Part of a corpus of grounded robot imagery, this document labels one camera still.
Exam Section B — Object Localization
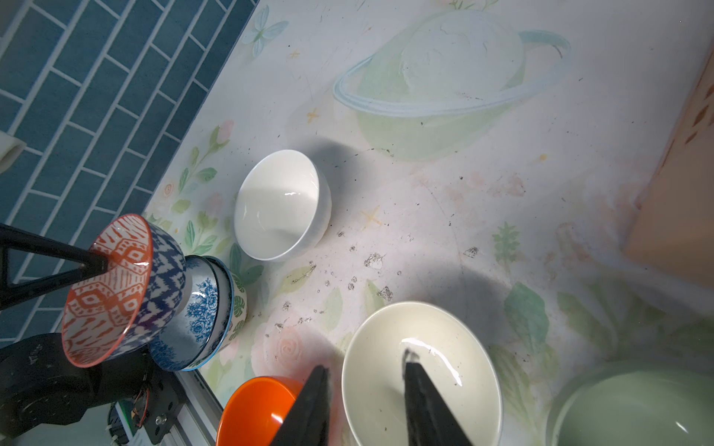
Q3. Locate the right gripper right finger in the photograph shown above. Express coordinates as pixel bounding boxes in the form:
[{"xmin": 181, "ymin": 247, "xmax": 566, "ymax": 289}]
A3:
[{"xmin": 403, "ymin": 349, "xmax": 472, "ymax": 446}]

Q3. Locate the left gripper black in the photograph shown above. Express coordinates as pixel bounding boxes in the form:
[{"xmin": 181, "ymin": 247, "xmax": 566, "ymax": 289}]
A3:
[{"xmin": 1, "ymin": 224, "xmax": 167, "ymax": 438}]

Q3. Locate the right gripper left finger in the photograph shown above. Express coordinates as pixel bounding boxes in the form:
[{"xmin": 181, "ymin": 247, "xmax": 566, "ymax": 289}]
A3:
[{"xmin": 271, "ymin": 365, "xmax": 331, "ymax": 446}]

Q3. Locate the cream bowl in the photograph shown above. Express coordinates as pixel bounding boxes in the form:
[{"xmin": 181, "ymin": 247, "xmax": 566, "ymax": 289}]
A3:
[{"xmin": 341, "ymin": 302, "xmax": 503, "ymax": 445}]

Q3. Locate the red patterned bowl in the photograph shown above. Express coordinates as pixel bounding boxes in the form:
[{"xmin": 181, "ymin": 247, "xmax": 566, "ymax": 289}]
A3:
[{"xmin": 61, "ymin": 214, "xmax": 186, "ymax": 368}]

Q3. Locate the green leaf patterned bowl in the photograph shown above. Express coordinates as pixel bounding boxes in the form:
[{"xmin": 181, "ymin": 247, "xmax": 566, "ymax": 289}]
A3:
[{"xmin": 219, "ymin": 269, "xmax": 247, "ymax": 352}]

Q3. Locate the blue floral patterned bowl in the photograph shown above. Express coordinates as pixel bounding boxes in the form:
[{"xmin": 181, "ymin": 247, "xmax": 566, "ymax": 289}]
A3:
[{"xmin": 150, "ymin": 256, "xmax": 232, "ymax": 372}]

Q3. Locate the white bowl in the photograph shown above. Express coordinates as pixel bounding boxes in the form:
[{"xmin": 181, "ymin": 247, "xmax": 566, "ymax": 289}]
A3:
[{"xmin": 234, "ymin": 150, "xmax": 332, "ymax": 262}]

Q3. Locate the light green bowl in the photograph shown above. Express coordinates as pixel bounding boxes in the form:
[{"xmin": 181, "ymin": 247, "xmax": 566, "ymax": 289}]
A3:
[{"xmin": 546, "ymin": 361, "xmax": 713, "ymax": 445}]

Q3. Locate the orange bowl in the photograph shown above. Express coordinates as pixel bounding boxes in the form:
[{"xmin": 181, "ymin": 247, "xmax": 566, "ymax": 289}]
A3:
[{"xmin": 216, "ymin": 376, "xmax": 303, "ymax": 446}]

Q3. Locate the peach plastic file organizer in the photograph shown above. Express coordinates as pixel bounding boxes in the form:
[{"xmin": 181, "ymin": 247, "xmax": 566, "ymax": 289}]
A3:
[{"xmin": 623, "ymin": 55, "xmax": 713, "ymax": 287}]

